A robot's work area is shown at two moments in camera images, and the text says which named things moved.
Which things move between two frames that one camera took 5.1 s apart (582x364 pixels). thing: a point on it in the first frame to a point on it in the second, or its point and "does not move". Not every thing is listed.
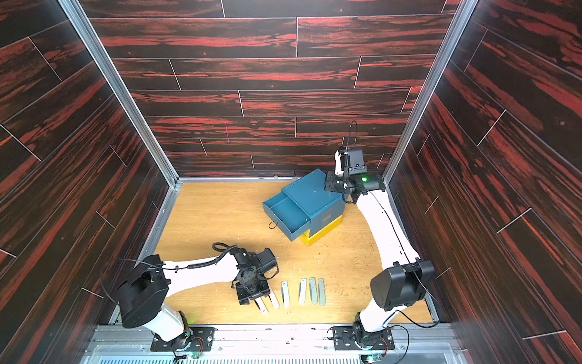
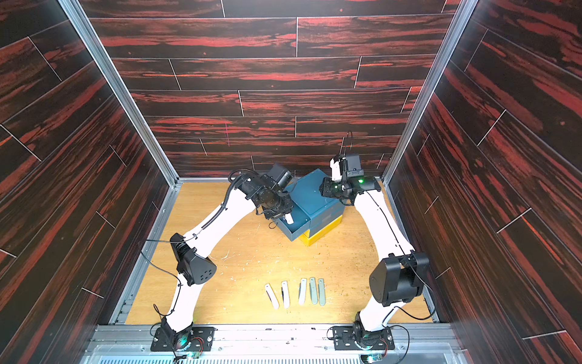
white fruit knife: [261, 305] to [289, 218]
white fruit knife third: [285, 294] does not move
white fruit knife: [273, 299] does not move
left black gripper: [246, 297] to [288, 207]
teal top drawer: [287, 214] does not move
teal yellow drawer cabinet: [305, 209] does not move
